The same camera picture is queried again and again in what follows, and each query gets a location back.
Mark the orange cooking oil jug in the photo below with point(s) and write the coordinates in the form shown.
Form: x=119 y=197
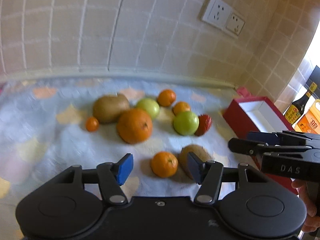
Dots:
x=310 y=121

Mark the small mandarin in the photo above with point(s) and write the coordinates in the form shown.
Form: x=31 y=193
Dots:
x=92 y=124

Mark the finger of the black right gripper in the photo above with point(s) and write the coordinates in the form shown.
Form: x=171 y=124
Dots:
x=249 y=147
x=280 y=136

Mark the blue floral table cloth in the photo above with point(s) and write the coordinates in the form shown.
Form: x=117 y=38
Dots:
x=43 y=133

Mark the green apple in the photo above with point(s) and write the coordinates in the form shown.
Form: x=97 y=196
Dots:
x=186 y=123
x=150 y=106

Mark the pink cloth in corner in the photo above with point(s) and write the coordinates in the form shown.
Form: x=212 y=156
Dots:
x=243 y=92

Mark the brown kiwi front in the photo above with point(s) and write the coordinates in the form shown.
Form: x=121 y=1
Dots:
x=198 y=150

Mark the mandarin back top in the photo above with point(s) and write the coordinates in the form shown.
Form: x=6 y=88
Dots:
x=166 y=98

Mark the mandarin front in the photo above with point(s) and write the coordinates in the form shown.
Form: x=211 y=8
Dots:
x=164 y=164

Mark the green apple right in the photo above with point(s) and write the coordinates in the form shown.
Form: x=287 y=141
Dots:
x=186 y=123

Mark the mandarin back middle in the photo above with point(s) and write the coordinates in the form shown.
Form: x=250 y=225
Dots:
x=180 y=107

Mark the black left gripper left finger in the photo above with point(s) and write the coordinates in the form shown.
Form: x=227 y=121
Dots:
x=73 y=203

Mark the white double wall socket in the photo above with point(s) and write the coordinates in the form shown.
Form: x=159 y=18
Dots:
x=222 y=16

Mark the red white-lined box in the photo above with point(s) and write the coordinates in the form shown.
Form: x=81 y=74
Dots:
x=254 y=114

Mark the large orange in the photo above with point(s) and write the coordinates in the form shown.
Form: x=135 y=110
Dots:
x=134 y=126

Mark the green apple left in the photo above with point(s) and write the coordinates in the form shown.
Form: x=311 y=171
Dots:
x=150 y=106

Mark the large brown kiwi with sticker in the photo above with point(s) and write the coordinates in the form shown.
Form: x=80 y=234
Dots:
x=108 y=108

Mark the black window frame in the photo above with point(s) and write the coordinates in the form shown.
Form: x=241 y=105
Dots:
x=314 y=77

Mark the dark soy sauce bottle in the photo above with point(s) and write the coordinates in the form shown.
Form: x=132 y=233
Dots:
x=296 y=109

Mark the red strawberry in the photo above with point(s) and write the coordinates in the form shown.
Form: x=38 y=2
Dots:
x=205 y=123

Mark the person's right hand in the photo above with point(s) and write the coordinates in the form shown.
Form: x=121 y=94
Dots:
x=312 y=220

